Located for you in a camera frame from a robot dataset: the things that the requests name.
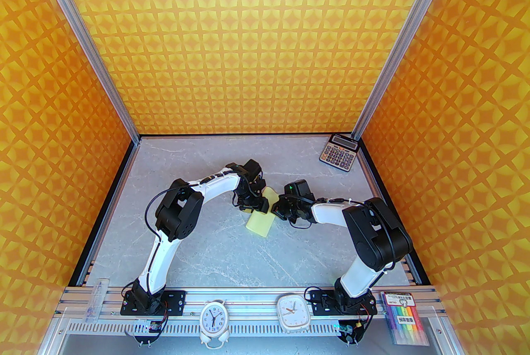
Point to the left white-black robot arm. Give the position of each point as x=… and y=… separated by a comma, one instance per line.
x=155, y=262

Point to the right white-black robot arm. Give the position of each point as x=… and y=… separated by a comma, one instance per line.
x=360, y=274

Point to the square white alarm clock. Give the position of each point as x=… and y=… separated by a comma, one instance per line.
x=292, y=312

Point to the gold and black calculator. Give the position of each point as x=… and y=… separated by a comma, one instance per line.
x=337, y=154

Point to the round white alarm clock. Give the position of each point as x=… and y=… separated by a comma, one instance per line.
x=213, y=318

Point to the pack of coloured highlighters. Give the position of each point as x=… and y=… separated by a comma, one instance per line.
x=403, y=316

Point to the clear plastic pen case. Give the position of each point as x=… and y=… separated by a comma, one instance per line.
x=96, y=299

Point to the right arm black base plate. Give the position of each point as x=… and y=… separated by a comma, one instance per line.
x=321, y=305

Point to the aluminium mounting rail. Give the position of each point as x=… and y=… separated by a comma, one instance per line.
x=248, y=305

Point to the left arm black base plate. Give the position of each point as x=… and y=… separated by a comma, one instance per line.
x=176, y=300

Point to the aluminium frame post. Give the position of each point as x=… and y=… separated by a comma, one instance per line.
x=93, y=55
x=397, y=55

